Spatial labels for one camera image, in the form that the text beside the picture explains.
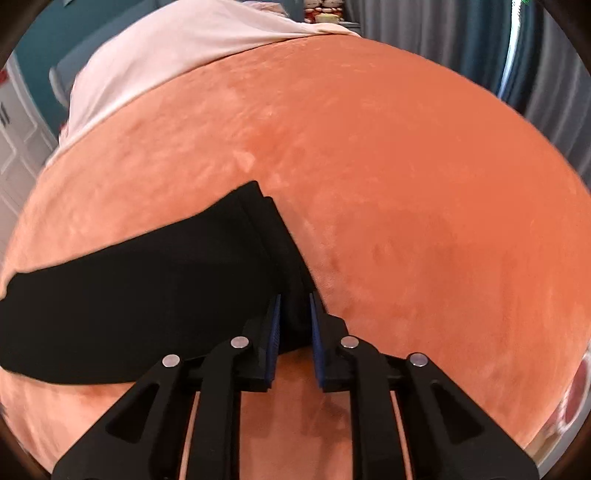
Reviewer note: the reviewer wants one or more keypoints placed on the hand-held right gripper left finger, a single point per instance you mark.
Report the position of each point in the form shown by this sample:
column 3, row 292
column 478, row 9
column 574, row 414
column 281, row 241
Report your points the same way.
column 274, row 341

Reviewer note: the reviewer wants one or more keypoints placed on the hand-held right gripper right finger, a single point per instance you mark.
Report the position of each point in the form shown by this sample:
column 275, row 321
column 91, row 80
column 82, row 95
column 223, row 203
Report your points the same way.
column 316, row 350

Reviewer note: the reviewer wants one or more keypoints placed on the black pants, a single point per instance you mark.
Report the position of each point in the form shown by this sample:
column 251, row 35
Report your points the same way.
column 161, row 286

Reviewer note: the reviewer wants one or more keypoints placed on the orange plush blanket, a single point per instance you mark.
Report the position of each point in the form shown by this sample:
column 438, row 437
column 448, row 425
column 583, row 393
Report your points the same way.
column 392, row 184

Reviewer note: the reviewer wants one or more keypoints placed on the pink round object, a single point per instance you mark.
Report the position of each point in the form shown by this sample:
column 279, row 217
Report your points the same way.
column 577, row 397

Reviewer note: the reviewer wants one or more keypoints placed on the pale pink bed sheet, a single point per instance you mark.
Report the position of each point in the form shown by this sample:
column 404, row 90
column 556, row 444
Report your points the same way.
column 184, row 41

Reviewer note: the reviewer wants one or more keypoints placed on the white wardrobe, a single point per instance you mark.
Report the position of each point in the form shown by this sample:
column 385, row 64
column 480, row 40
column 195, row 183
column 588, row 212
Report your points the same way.
column 18, row 138

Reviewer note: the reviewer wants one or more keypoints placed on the grey curtain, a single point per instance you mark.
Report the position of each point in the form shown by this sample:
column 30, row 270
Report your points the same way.
column 406, row 37
column 554, row 92

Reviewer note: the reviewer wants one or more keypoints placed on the yellow tissue box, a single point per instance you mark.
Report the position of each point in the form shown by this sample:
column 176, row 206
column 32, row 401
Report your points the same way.
column 332, row 18

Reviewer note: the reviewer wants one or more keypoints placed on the blue padded headboard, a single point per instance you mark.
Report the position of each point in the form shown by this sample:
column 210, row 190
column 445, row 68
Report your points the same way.
column 61, row 85

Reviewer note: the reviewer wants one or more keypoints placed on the red dressed doll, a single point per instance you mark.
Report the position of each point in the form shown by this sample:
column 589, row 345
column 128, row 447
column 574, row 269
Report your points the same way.
column 311, row 9
column 331, row 5

